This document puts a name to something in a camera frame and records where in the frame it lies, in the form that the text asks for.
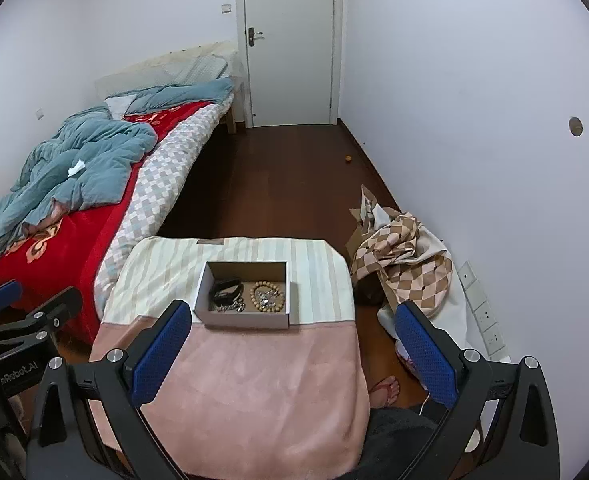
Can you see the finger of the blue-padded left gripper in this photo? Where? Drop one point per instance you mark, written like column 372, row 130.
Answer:
column 10, row 293

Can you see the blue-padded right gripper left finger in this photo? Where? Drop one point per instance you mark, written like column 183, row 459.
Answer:
column 88, row 421

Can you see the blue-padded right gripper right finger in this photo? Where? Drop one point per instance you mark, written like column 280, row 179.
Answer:
column 522, row 442

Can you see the white cardboard jewelry box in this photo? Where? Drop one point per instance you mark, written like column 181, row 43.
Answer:
column 265, row 303

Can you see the red blanket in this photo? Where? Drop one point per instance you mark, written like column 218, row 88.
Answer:
column 87, row 249

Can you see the white power strip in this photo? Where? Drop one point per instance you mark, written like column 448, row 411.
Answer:
column 483, row 313

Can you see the dark fuzzy trouser leg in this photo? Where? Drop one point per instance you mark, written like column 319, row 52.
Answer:
column 402, row 443

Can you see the white plastic bag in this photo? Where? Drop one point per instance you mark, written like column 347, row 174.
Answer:
column 445, row 307

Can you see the foot in pink flip-flop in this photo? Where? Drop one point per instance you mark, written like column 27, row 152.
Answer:
column 384, row 393

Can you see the bed with checkered sheet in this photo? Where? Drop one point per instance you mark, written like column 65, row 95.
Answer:
column 210, row 72

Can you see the blue-grey quilt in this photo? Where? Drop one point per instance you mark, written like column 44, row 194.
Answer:
column 86, row 164

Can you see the checkered brown cloth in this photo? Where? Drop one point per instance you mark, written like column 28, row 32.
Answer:
column 385, row 251

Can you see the pink and striped table cloth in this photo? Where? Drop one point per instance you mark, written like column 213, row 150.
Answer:
column 250, row 404

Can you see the black smart watch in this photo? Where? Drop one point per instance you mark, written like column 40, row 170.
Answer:
column 227, row 294

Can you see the white door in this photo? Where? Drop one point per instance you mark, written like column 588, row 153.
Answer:
column 291, row 51

